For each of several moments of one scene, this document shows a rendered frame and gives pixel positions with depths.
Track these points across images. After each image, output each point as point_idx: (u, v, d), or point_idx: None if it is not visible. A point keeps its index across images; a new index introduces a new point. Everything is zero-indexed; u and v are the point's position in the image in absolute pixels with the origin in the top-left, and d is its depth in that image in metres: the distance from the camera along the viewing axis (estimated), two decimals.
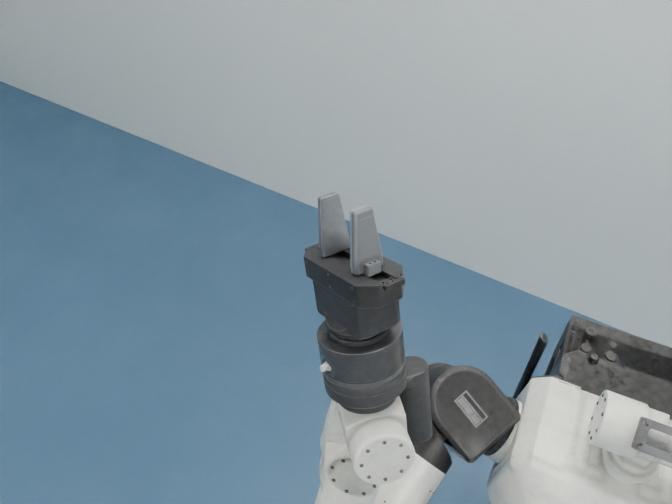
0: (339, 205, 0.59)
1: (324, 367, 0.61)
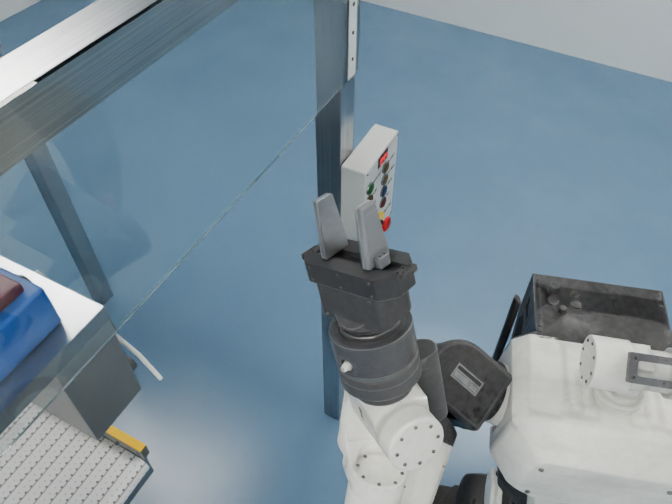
0: (334, 205, 0.59)
1: (345, 367, 0.61)
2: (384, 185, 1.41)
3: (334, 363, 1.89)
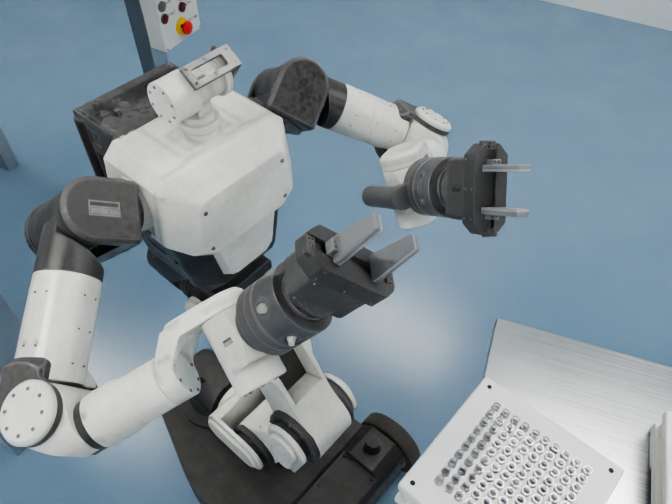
0: (371, 221, 0.59)
1: (294, 342, 0.65)
2: None
3: None
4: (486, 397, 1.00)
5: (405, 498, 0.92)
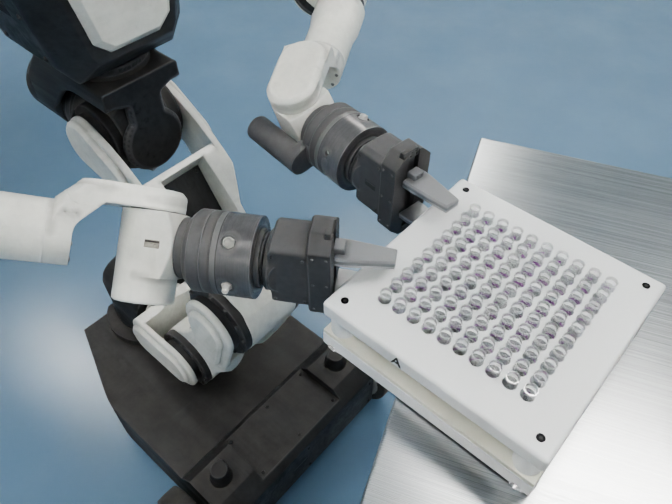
0: (384, 253, 0.61)
1: (227, 291, 0.61)
2: None
3: None
4: (461, 201, 0.69)
5: (336, 328, 0.61)
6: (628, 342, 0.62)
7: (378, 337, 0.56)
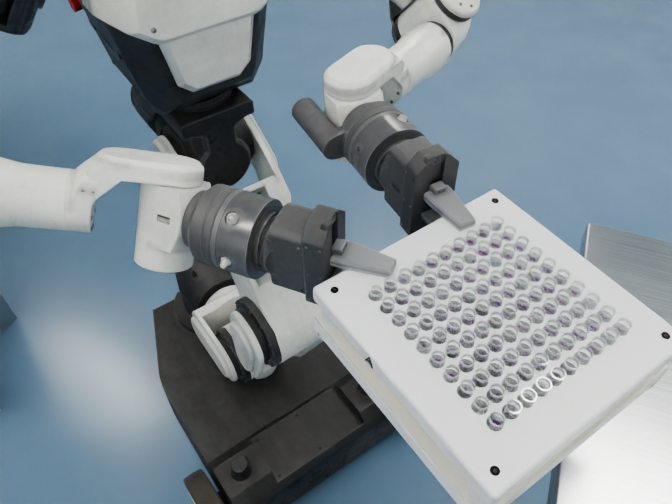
0: (384, 261, 0.60)
1: (225, 266, 0.62)
2: None
3: None
4: (486, 211, 0.65)
5: (323, 316, 0.60)
6: (634, 393, 0.56)
7: (356, 332, 0.55)
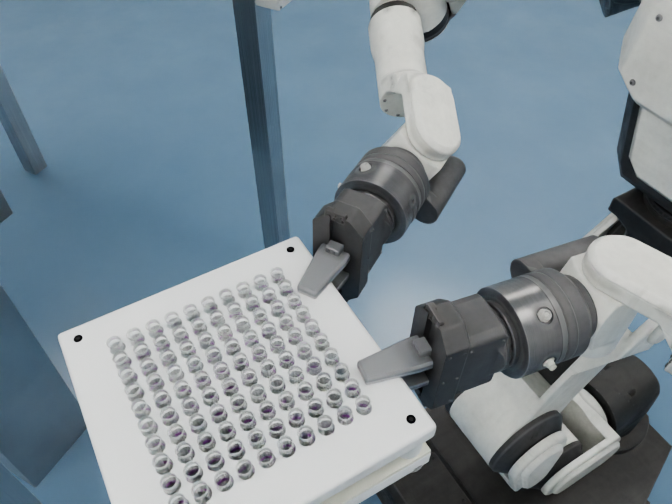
0: (320, 290, 0.58)
1: (339, 188, 0.69)
2: None
3: (269, 193, 1.70)
4: (390, 403, 0.50)
5: None
6: None
7: (239, 261, 0.60)
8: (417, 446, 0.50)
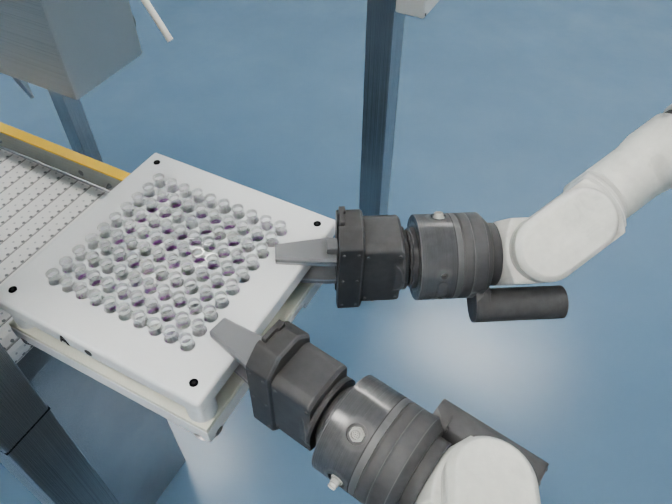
0: (288, 262, 0.60)
1: None
2: None
3: (373, 212, 1.58)
4: (201, 361, 0.53)
5: None
6: None
7: (281, 201, 0.66)
8: (189, 409, 0.52)
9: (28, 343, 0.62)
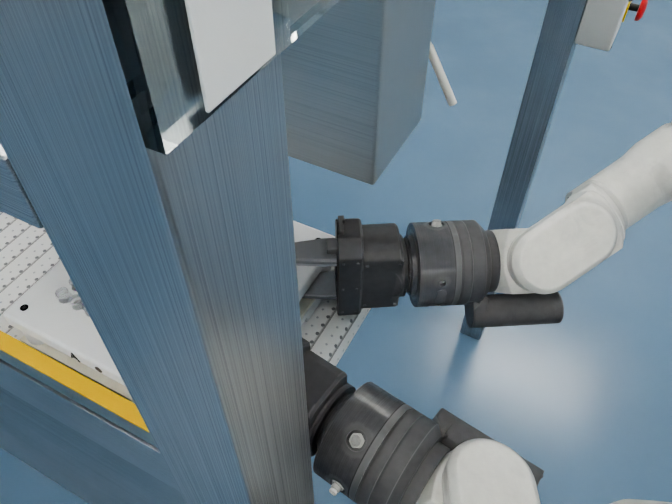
0: None
1: None
2: None
3: None
4: None
5: None
6: None
7: None
8: None
9: None
